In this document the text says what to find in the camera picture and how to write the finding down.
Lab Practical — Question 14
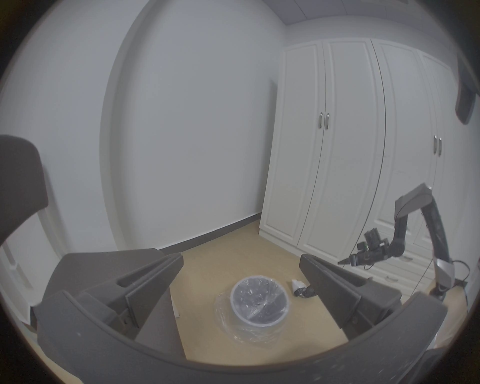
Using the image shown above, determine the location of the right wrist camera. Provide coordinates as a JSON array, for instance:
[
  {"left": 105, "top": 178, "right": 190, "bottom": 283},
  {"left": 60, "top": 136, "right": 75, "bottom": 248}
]
[{"left": 357, "top": 228, "right": 388, "bottom": 251}]

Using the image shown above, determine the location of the grey white chair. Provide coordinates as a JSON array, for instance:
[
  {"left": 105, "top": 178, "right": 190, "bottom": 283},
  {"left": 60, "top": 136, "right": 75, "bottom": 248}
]
[{"left": 0, "top": 135, "right": 188, "bottom": 362}]

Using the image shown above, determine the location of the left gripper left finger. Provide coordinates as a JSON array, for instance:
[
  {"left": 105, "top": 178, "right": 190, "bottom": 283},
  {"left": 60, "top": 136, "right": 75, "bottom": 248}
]
[{"left": 41, "top": 248, "right": 185, "bottom": 340}]

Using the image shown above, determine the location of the white wardrobe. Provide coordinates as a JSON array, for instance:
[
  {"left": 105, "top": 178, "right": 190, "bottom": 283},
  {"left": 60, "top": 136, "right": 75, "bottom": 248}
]
[{"left": 259, "top": 37, "right": 469, "bottom": 301}]

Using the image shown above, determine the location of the clear plastic bag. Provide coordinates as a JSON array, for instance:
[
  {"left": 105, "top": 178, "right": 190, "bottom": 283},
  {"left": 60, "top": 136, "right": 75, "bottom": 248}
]
[{"left": 214, "top": 275, "right": 293, "bottom": 344}]

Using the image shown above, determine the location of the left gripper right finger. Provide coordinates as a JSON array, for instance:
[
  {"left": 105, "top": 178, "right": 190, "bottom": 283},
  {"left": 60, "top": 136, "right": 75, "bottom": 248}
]
[{"left": 299, "top": 254, "right": 403, "bottom": 340}]

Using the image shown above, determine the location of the black cable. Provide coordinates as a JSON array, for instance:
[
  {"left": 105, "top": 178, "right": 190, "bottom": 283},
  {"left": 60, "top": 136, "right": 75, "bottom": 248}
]
[{"left": 450, "top": 260, "right": 470, "bottom": 290}]

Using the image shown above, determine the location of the white trash bin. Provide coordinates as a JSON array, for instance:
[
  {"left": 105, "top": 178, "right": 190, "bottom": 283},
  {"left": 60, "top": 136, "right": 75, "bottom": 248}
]
[{"left": 230, "top": 275, "right": 292, "bottom": 328}]

